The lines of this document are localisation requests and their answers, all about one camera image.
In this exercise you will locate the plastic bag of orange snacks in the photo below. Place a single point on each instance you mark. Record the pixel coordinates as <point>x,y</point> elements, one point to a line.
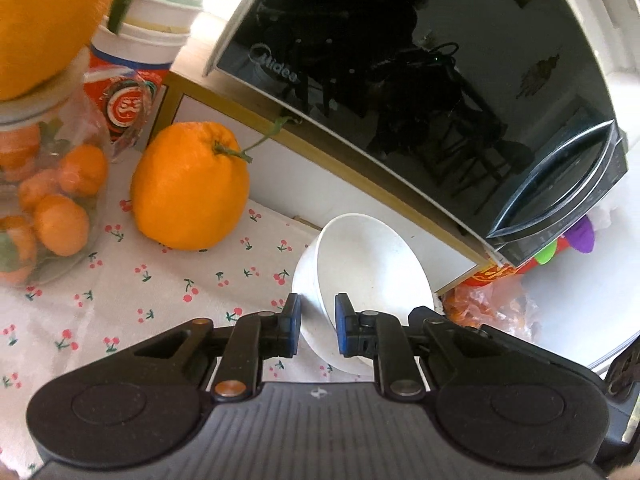
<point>480,305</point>

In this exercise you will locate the pile of small mandarin oranges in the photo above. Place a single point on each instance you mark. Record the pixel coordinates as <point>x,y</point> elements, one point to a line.
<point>65,225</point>

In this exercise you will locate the red patterned paper cup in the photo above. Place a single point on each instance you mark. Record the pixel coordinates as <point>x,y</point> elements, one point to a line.
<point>125,105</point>

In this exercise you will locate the large orange with stem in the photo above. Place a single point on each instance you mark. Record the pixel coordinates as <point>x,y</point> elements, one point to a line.
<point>190,190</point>

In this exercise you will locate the cherry print tablecloth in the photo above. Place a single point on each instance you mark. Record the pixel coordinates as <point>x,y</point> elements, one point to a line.
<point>175,300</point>

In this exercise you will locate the black microwave oven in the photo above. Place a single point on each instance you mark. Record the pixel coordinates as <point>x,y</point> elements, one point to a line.
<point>400,85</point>

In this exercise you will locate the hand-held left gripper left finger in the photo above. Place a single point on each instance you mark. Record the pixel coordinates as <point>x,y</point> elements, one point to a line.
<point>295,325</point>

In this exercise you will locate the large orange with leaves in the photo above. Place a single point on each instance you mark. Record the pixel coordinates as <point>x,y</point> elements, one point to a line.
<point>45,20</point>

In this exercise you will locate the white bowl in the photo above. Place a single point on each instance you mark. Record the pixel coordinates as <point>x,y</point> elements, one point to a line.
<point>375,260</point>

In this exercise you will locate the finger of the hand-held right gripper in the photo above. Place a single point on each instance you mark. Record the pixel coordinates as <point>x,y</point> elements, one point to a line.
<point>622,375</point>

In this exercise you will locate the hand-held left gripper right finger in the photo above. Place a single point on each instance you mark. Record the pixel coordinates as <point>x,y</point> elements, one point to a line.
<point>342,325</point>

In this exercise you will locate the stack of white paper cups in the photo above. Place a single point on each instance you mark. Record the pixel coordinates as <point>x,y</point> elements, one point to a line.
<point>160,15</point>

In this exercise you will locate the red printed box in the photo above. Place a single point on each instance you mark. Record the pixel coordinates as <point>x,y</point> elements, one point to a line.
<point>492,274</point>

